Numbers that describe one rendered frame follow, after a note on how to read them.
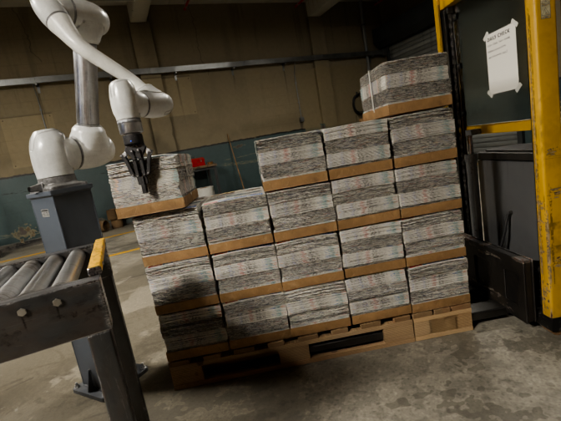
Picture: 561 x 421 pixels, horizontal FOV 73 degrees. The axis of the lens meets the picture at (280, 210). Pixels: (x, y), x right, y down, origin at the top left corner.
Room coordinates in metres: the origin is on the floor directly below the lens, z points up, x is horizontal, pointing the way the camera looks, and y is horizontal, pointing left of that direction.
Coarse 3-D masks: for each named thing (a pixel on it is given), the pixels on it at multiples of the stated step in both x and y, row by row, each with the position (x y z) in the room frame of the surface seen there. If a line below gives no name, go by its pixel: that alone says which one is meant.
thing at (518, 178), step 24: (528, 144) 2.06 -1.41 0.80; (480, 168) 2.18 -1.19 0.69; (504, 168) 1.96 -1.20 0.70; (528, 168) 1.78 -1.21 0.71; (504, 192) 1.98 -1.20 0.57; (528, 192) 1.79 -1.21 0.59; (504, 216) 1.99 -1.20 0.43; (528, 216) 1.80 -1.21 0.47; (504, 240) 2.00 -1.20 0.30; (528, 240) 1.82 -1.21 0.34
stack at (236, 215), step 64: (256, 192) 1.72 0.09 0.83; (320, 192) 1.65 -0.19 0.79; (384, 192) 1.66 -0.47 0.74; (256, 256) 1.62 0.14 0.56; (320, 256) 1.63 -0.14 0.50; (384, 256) 1.65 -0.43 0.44; (192, 320) 1.62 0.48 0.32; (256, 320) 1.63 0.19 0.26; (320, 320) 1.64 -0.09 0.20; (384, 320) 1.78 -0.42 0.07; (192, 384) 1.60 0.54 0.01
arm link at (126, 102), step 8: (120, 80) 1.51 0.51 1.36; (128, 80) 1.53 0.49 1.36; (112, 88) 1.51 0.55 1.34; (120, 88) 1.50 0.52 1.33; (128, 88) 1.52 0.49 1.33; (112, 96) 1.51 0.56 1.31; (120, 96) 1.50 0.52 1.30; (128, 96) 1.51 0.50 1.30; (136, 96) 1.54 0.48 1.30; (144, 96) 1.58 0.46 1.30; (112, 104) 1.51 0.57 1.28; (120, 104) 1.50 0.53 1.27; (128, 104) 1.50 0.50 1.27; (136, 104) 1.53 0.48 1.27; (144, 104) 1.57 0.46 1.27; (120, 112) 1.50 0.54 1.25; (128, 112) 1.50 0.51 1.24; (136, 112) 1.53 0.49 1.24; (144, 112) 1.58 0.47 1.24
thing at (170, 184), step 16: (144, 160) 1.57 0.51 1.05; (160, 160) 1.57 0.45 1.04; (176, 160) 1.59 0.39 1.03; (112, 176) 1.57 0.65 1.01; (128, 176) 1.59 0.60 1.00; (160, 176) 1.58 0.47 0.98; (176, 176) 1.58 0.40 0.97; (112, 192) 1.57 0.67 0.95; (128, 192) 1.57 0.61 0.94; (160, 192) 1.58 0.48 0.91; (176, 192) 1.58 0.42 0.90
